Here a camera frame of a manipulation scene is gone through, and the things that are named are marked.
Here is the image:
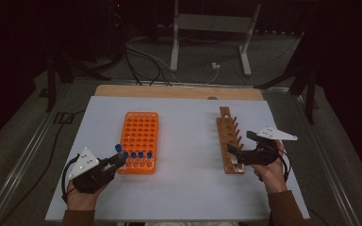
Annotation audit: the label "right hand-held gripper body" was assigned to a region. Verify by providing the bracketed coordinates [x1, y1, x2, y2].
[237, 126, 299, 167]

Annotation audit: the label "white table mat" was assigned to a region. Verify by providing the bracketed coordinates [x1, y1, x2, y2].
[44, 95, 311, 223]

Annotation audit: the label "metal floor rail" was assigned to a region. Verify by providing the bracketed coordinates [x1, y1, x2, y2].
[0, 83, 74, 226]
[291, 92, 362, 226]
[72, 78, 291, 93]

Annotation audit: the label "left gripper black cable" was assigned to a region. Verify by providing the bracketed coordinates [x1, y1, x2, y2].
[60, 154, 81, 203]

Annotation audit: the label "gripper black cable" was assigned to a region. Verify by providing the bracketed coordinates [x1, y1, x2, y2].
[276, 147, 292, 183]
[60, 154, 81, 203]

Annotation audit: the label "orange test tube rack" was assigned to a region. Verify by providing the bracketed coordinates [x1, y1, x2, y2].
[116, 111, 160, 175]

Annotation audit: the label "person's left hand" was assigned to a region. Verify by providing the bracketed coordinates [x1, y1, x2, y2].
[65, 181, 107, 212]

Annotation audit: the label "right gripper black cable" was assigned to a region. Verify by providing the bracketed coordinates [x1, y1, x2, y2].
[276, 147, 292, 183]

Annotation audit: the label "long white floor cable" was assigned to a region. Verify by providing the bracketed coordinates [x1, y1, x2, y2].
[124, 41, 183, 84]

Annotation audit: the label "thin black floor cable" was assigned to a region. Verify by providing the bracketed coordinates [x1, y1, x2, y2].
[0, 109, 88, 226]

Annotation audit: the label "wooden test tube rack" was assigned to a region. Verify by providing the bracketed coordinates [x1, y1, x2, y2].
[216, 105, 247, 175]

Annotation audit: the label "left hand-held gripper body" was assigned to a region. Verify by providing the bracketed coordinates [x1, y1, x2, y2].
[68, 147, 118, 194]

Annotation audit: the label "person's right hand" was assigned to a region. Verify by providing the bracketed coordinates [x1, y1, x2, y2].
[251, 139, 288, 194]

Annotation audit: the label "black stand legs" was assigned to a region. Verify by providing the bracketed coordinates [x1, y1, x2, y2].
[254, 31, 320, 125]
[45, 53, 112, 113]

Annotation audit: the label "grey metal stand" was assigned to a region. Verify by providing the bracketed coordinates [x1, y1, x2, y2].
[169, 0, 262, 77]

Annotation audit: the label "white plug cable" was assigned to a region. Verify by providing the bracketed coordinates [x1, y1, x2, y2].
[205, 67, 221, 86]

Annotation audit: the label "dark equipment rack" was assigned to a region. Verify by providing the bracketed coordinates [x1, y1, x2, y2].
[84, 0, 130, 65]

